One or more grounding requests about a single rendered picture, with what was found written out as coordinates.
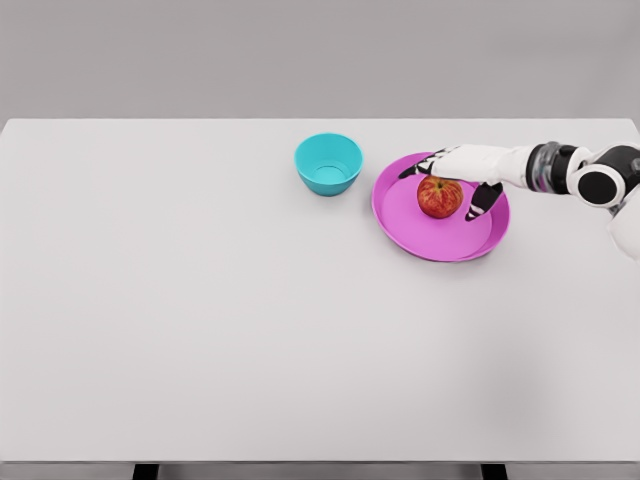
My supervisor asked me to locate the red apple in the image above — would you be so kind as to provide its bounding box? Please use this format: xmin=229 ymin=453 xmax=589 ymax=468
xmin=416 ymin=175 xmax=464 ymax=220

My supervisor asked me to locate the blue bowl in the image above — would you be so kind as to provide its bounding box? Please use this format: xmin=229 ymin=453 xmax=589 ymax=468
xmin=293 ymin=132 xmax=364 ymax=197

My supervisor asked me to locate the pink plate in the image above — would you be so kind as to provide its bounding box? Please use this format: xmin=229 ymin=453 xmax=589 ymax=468
xmin=371 ymin=151 xmax=512 ymax=263

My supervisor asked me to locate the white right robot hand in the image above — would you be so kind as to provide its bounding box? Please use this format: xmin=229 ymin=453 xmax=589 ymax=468
xmin=398 ymin=145 xmax=505 ymax=222

